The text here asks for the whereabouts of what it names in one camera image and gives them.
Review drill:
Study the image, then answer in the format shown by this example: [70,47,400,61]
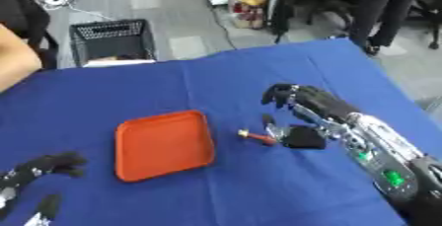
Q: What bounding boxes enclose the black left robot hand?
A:
[0,151,90,226]

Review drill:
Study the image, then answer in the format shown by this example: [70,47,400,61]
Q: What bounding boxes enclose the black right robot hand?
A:
[258,83,361,150]

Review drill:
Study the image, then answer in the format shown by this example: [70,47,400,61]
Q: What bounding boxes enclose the small red and tan peg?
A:
[236,128,278,146]

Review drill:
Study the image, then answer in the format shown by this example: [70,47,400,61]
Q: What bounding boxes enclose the red packaged items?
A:
[228,2,268,30]

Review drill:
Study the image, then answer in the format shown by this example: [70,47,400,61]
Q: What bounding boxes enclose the person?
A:
[0,0,61,94]
[346,0,434,56]

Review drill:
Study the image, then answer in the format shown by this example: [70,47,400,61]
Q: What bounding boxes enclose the orange square tray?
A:
[111,109,218,184]

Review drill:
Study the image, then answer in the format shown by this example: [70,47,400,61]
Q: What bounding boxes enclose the black plastic mesh crate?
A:
[69,18,159,69]

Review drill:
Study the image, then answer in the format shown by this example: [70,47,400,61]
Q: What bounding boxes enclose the black floor cable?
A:
[196,0,239,50]

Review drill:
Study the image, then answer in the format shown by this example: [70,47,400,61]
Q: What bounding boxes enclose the white floor cable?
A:
[22,0,119,23]

